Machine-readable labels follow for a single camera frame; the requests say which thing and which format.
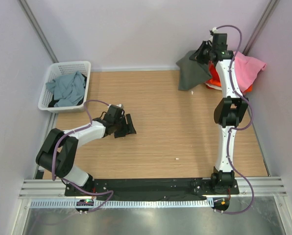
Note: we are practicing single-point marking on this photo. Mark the aluminium frame rail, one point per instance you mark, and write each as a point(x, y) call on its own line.
point(262, 186)

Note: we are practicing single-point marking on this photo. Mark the white plastic basket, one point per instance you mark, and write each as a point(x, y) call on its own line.
point(59, 69)

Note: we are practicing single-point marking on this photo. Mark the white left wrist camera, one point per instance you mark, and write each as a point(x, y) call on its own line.
point(117, 105)

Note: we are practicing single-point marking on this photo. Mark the right aluminium corner post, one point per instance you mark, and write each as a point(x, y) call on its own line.
point(263, 20)

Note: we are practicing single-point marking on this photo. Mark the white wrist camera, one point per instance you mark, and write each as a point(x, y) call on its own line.
point(117, 105)
point(213, 31)

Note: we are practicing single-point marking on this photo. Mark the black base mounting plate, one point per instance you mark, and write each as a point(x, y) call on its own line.
point(177, 189)

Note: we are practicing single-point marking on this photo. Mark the white folded t-shirt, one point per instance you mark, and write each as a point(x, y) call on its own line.
point(211, 86)

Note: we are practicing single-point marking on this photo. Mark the aluminium corner post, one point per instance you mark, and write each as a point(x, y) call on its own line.
point(38, 30)
point(263, 20)

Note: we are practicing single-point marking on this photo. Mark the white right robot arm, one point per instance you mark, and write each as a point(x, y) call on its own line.
point(227, 115)

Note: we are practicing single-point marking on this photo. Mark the red folded t-shirt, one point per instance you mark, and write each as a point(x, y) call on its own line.
point(213, 72)

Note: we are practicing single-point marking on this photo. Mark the dark grey t-shirt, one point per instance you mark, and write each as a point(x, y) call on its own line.
point(192, 73)

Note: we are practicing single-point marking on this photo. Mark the slotted white cable duct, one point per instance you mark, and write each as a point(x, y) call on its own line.
point(87, 204)

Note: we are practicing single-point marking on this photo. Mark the orange folded t-shirt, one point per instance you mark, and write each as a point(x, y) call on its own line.
point(214, 82)

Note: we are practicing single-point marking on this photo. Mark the left aluminium corner post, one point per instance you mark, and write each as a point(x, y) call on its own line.
point(38, 30)

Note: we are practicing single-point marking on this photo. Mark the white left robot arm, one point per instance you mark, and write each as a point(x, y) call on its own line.
point(57, 154)

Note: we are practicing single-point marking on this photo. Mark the pink folded t-shirt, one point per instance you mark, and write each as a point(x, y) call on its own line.
point(246, 70)

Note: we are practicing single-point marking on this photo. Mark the light blue t-shirt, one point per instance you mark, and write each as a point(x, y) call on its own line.
point(67, 90)

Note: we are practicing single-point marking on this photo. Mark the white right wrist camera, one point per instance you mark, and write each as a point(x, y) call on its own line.
point(213, 31)

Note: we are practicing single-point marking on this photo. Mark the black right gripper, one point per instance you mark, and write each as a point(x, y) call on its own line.
point(196, 56)

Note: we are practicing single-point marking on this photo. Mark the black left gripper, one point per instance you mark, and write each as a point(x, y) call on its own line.
point(128, 129)

